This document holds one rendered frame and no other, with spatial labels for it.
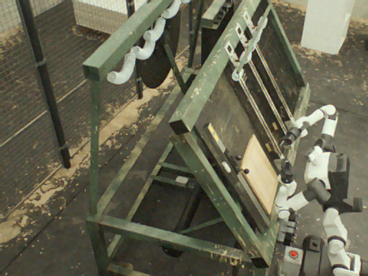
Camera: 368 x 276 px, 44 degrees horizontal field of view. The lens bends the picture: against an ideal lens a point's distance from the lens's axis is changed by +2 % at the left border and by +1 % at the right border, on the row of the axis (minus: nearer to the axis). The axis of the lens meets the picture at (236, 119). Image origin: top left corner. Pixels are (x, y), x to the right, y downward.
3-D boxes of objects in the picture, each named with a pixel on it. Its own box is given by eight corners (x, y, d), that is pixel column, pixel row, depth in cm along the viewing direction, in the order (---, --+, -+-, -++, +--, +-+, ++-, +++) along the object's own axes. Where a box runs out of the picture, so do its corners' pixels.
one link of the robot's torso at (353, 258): (358, 263, 385) (361, 254, 377) (356, 284, 370) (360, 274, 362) (333, 256, 389) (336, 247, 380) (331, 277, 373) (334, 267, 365)
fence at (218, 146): (264, 228, 326) (269, 227, 324) (202, 129, 282) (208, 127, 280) (265, 222, 330) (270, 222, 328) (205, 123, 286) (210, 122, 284)
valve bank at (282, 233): (291, 261, 342) (295, 242, 326) (273, 256, 344) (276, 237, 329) (300, 211, 379) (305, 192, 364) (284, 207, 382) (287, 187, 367)
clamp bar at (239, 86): (278, 172, 369) (305, 167, 358) (212, 52, 314) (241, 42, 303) (280, 164, 377) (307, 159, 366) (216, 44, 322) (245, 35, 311)
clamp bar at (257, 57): (289, 134, 408) (313, 128, 397) (231, 19, 353) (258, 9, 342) (290, 126, 416) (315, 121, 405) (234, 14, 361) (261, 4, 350)
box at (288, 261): (297, 279, 310) (300, 264, 299) (280, 274, 312) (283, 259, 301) (300, 264, 319) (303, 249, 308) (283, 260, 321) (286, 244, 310)
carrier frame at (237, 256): (257, 323, 362) (267, 264, 309) (99, 279, 384) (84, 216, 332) (297, 146, 528) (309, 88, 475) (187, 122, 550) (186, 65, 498)
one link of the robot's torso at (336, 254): (351, 260, 385) (346, 222, 358) (349, 280, 370) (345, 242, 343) (332, 258, 390) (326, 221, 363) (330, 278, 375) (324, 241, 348)
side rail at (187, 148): (249, 257, 310) (262, 256, 305) (167, 137, 259) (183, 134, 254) (251, 250, 314) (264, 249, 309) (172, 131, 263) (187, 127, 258)
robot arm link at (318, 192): (313, 202, 308) (329, 192, 302) (312, 207, 299) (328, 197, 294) (302, 188, 307) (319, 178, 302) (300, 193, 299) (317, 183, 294)
